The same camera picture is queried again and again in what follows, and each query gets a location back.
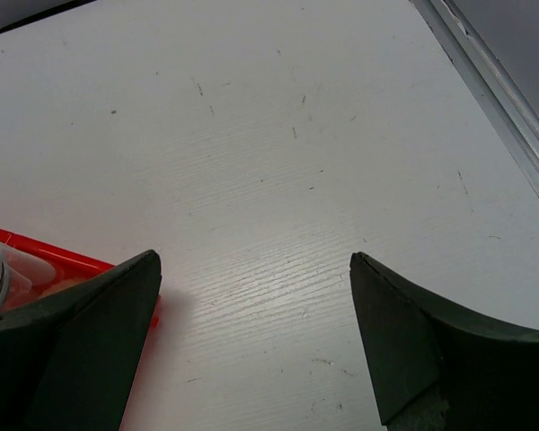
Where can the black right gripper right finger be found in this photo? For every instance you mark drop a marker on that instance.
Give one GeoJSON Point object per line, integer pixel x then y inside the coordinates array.
{"type": "Point", "coordinates": [437, 365]}

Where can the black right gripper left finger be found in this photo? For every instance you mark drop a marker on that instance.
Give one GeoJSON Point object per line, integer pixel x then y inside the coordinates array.
{"type": "Point", "coordinates": [68, 361]}

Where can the clear jar with white granules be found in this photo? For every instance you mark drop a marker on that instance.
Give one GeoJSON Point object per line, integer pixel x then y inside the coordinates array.
{"type": "Point", "coordinates": [25, 278]}

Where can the red plastic organizer bin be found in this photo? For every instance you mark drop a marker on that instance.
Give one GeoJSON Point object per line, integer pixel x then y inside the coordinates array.
{"type": "Point", "coordinates": [69, 261]}

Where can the aluminium table frame rail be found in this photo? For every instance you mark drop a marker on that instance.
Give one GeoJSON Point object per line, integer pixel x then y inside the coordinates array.
{"type": "Point", "coordinates": [494, 46]}

